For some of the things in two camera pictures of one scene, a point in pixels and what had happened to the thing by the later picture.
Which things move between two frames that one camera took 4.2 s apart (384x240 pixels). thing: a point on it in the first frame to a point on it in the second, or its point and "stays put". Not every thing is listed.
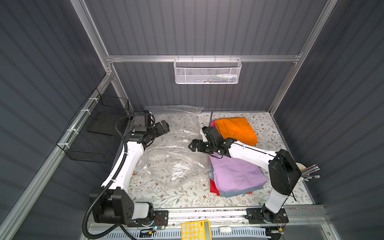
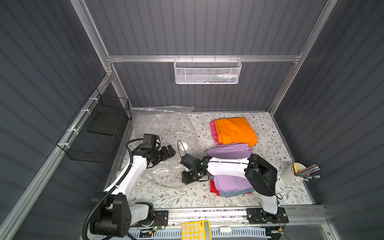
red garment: (213, 189) stays put
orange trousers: (238, 129) stays put
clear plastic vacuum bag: (169, 163) stays put
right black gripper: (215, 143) to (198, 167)
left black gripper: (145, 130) to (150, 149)
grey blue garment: (226, 194) stays put
